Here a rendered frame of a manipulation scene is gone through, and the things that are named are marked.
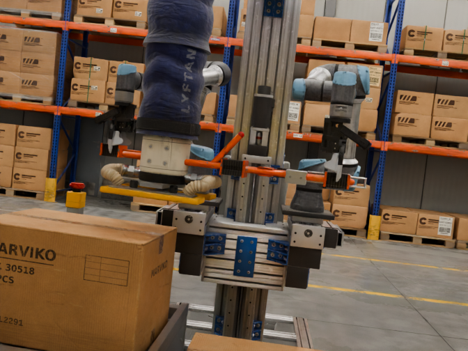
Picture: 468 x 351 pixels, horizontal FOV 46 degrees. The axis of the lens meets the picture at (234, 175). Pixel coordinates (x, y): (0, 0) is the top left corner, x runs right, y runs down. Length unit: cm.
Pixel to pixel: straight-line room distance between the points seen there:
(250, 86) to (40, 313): 135
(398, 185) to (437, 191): 73
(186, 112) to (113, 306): 68
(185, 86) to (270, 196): 90
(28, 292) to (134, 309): 37
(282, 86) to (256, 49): 21
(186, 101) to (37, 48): 808
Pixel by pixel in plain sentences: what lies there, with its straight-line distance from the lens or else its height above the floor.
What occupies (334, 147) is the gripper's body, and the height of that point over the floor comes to 132.
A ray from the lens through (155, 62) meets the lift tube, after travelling 187.
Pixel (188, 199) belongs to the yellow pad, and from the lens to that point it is 177.
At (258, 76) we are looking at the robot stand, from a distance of 258.
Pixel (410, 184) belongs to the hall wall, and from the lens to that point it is 1069.
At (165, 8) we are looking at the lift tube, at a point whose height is 171.
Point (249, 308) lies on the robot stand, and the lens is 257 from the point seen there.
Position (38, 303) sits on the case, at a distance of 195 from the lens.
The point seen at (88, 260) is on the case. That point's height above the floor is 87.
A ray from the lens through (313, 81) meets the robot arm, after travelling 196.
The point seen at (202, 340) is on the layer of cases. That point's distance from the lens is 216.
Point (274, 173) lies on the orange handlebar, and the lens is 183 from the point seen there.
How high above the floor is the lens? 129
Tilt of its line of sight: 3 degrees down
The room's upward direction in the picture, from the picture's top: 6 degrees clockwise
